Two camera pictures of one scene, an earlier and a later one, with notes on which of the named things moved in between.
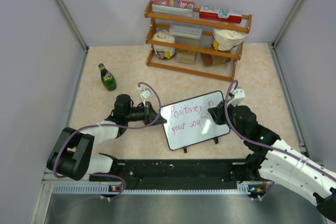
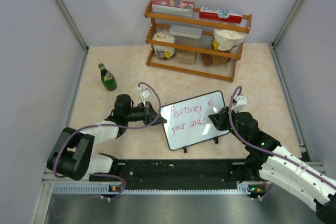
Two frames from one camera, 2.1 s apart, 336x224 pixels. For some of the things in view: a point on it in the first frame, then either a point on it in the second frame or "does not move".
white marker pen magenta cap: [205, 114] → [206, 120]
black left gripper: [148, 113] does not move
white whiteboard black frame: [185, 127] does not move
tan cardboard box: [186, 56] does not move
